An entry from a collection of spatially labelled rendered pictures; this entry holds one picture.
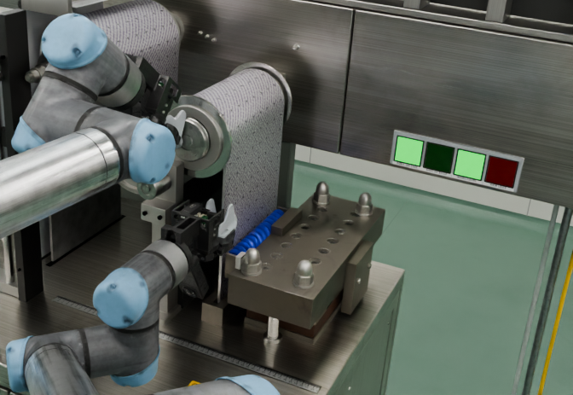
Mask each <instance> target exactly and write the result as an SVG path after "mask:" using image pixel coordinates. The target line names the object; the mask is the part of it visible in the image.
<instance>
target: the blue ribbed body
mask: <svg viewBox="0 0 573 395"><path fill-rule="evenodd" d="M283 214H284V212H283V211H282V210H280V209H276V210H274V211H273V212H272V213H270V215H269V216H268V217H267V218H266V219H265V220H264V221H263V222H262V223H260V224H259V225H258V226H257V227H256V228H255V229H253V230H252V232H250V233H249V234H248V235H247V236H245V238H244V239H242V240H241V241H240V242H239V243H238V244H237V245H236V246H235V247H233V249H231V250H230V251H229V253H232V254H234V255H238V254H239V253H240V252H244V253H246V251H247V250H248V249H249V248H257V247H258V246H259V245H260V244H261V243H262V242H263V241H264V240H265V239H266V238H267V237H268V236H269V235H270V234H271V225H272V224H273V223H275V222H276V221H277V220H278V219H279V218H280V217H281V216H282V215H283Z"/></svg>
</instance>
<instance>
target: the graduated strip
mask: <svg viewBox="0 0 573 395"><path fill-rule="evenodd" d="M51 301H53V302H56V303H58V304H61V305H65V306H67V307H70V308H73V309H75V310H78V311H82V312H84V313H87V314H90V315H92V316H95V317H98V315H97V310H96V308H95V307H92V306H89V305H85V304H82V303H79V302H77V301H74V300H72V299H68V298H65V297H62V296H60V295H57V296H56V297H55V298H53V299H52V300H51ZM159 338H160V339H161V340H165V341H167V342H170V343H172V344H175V345H178V346H182V347H184V348H187V349H189V350H192V351H196V352H199V353H201V354H204V355H207V356H209V357H214V358H216V359H218V360H221V361H224V362H226V363H231V364H233V365H235V366H238V367H241V368H243V369H248V370H251V371H252V372H255V373H258V374H261V375H265V376H268V377H269V378H272V379H275V380H279V381H282V382H285V383H287V384H289V385H292V386H296V387H299V388H302V389H304V390H306V391H309V392H313V393H316V394H318V392H319V391H320V390H321V388H322V386H319V385H316V384H314V383H311V382H308V381H306V380H302V379H299V378H297V377H294V376H291V375H287V374H284V373H281V372H280V371H277V370H274V369H270V368H267V367H264V366H262V365H259V364H257V363H253V362H250V361H247V360H245V359H242V358H239V357H236V356H233V355H230V354H228V353H225V352H222V351H218V350H215V349H212V348H210V347H208V346H203V345H201V344H198V343H195V342H193V341H190V340H186V339H184V338H181V337H178V336H175V335H173V334H168V333H166V332H164V331H161V330H160V331H159Z"/></svg>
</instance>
